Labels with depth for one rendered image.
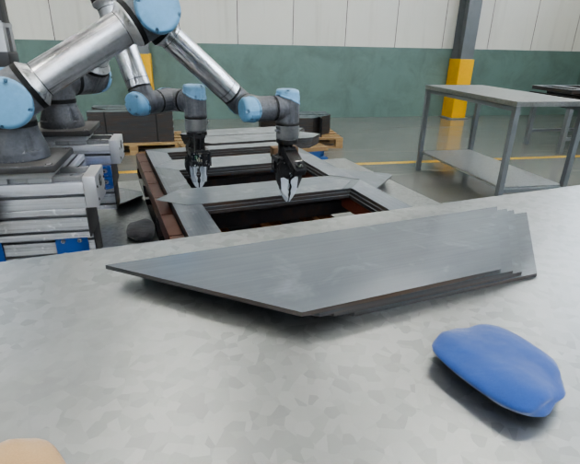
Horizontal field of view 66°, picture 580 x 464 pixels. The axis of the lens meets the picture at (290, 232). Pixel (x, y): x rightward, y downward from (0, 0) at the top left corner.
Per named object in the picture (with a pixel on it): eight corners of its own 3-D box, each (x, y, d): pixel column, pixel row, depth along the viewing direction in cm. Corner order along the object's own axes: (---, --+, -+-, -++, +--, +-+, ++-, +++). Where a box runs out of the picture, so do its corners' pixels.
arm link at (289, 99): (269, 87, 141) (293, 87, 145) (269, 123, 145) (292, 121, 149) (280, 90, 134) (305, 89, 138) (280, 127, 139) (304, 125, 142)
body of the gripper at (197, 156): (191, 169, 154) (188, 133, 149) (186, 163, 161) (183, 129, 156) (212, 168, 157) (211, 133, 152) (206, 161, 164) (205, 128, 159)
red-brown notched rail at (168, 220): (145, 165, 224) (144, 153, 221) (235, 367, 86) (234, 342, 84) (137, 165, 222) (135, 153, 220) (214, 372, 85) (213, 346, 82)
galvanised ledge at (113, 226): (138, 185, 230) (138, 179, 229) (184, 321, 120) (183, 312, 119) (97, 189, 223) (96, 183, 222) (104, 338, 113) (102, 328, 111)
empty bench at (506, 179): (413, 169, 526) (425, 85, 489) (467, 168, 541) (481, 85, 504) (493, 214, 392) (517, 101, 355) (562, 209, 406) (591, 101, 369)
